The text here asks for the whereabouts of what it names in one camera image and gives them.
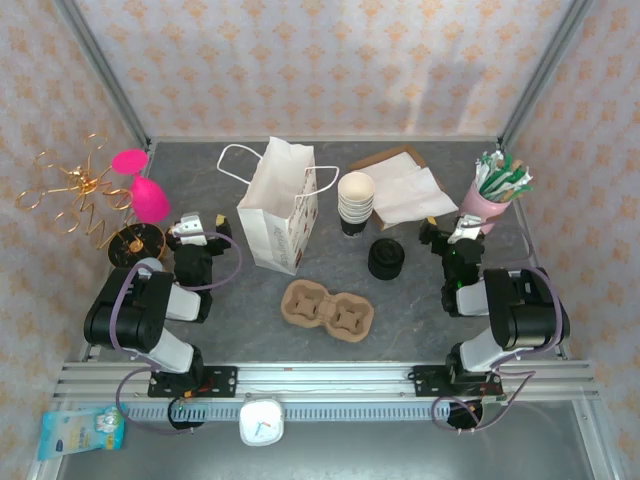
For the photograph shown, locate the stack of black cup lids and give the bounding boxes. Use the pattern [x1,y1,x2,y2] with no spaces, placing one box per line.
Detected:
[367,238,405,280]

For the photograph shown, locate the white paper bag rope handles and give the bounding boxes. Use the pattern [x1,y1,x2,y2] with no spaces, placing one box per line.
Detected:
[216,135,341,276]

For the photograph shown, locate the stack of paper cups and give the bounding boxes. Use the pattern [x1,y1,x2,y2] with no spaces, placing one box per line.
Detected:
[337,171,377,237]

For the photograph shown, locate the brown pulp cup carrier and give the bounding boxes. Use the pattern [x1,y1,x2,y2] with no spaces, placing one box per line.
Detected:
[280,279,376,345]

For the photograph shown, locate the blue wet wipes pack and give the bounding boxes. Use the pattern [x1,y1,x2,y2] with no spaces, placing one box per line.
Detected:
[37,407,126,462]

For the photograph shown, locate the pink cylindrical holder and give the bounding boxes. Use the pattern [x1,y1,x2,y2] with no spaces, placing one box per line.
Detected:
[459,179,506,236]

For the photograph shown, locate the white napkin stack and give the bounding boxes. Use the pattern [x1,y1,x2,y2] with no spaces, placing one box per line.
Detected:
[357,152,424,201]

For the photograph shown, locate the pink plastic wine glass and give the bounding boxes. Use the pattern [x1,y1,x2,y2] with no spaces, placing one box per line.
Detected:
[110,148,171,225]

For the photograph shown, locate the brown cardboard napkin tray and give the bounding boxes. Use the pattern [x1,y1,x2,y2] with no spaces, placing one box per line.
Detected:
[348,144,426,231]

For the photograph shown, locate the green white sachets bundle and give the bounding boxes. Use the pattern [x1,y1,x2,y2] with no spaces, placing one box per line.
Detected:
[474,149,535,205]

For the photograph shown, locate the white square clock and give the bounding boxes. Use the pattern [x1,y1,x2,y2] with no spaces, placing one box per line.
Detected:
[238,395,286,448]

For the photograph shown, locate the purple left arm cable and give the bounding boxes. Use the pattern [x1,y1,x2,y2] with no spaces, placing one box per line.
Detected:
[113,230,245,436]

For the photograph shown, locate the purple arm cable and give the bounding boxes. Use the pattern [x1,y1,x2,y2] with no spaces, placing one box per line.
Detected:
[432,219,562,436]
[113,230,245,436]

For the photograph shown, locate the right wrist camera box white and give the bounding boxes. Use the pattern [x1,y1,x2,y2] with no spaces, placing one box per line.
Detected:
[451,213,485,245]

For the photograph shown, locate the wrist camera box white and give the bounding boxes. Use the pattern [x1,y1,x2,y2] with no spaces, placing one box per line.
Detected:
[451,213,485,245]
[169,212,209,247]

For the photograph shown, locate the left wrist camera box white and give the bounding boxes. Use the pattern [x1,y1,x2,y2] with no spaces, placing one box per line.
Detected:
[169,212,209,247]

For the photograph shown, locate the gold wire rack black base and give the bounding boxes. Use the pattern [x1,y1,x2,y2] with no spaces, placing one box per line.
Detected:
[16,133,169,274]

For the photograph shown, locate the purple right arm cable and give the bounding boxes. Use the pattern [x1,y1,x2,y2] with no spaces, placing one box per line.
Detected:
[432,219,562,436]

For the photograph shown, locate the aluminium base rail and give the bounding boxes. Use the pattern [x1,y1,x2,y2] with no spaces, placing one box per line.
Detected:
[52,360,599,401]

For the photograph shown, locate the grey slotted cable duct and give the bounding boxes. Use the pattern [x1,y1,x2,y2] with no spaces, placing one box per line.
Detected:
[122,402,484,422]

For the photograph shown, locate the aluminium frame post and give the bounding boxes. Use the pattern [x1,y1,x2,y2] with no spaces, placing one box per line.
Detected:
[499,0,596,146]
[52,0,153,151]

